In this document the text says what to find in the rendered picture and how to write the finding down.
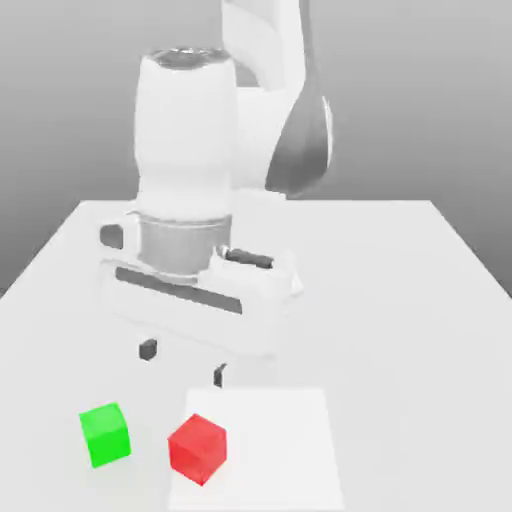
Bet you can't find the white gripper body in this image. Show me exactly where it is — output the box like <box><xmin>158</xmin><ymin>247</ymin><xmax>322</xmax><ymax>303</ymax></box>
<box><xmin>98</xmin><ymin>250</ymin><xmax>304</xmax><ymax>361</ymax></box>

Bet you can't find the small red cube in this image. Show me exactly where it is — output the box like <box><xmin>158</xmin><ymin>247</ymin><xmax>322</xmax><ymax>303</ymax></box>
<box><xmin>166</xmin><ymin>412</ymin><xmax>228</xmax><ymax>488</ymax></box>

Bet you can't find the small green cube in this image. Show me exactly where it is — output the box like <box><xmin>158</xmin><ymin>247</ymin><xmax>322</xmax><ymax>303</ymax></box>
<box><xmin>78</xmin><ymin>401</ymin><xmax>133</xmax><ymax>470</ymax></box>

